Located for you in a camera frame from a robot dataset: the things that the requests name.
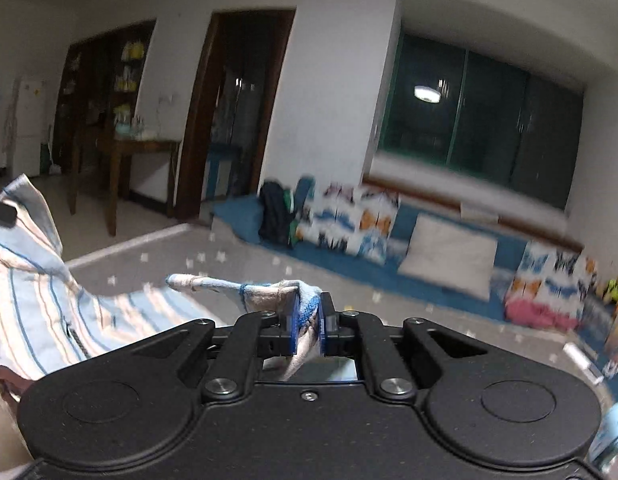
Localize blue striped knit garment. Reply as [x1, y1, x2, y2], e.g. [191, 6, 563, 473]
[0, 174, 321, 402]

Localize black backpack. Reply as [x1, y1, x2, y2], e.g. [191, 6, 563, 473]
[258, 180, 295, 247]

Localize white refrigerator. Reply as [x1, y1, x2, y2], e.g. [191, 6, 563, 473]
[10, 78, 47, 177]

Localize left butterfly pillow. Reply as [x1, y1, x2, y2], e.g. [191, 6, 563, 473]
[295, 182, 400, 266]

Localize butterfly pillow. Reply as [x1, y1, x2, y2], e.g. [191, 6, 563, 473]
[504, 242, 597, 325]
[295, 182, 400, 266]

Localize wooden side table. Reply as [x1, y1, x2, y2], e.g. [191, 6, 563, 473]
[67, 133, 181, 237]

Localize plain white pillow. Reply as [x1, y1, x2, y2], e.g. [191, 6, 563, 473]
[398, 214, 498, 301]

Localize grey star tablecloth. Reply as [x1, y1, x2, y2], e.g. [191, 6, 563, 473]
[63, 224, 593, 385]

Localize dark wooden shelf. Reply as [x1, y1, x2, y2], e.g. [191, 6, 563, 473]
[51, 20, 156, 176]

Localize book on window ledge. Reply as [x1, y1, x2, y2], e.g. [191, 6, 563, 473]
[460, 203, 500, 224]

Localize pink cloth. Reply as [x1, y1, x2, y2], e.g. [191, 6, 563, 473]
[505, 299, 578, 332]

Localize blue sofa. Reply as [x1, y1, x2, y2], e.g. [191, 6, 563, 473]
[210, 173, 586, 323]

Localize right butterfly pillow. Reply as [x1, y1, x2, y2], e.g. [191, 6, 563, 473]
[504, 242, 597, 325]

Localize dark green window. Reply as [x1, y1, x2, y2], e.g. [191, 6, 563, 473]
[379, 34, 583, 209]

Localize plush toy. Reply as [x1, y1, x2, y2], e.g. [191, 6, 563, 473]
[602, 276, 618, 310]

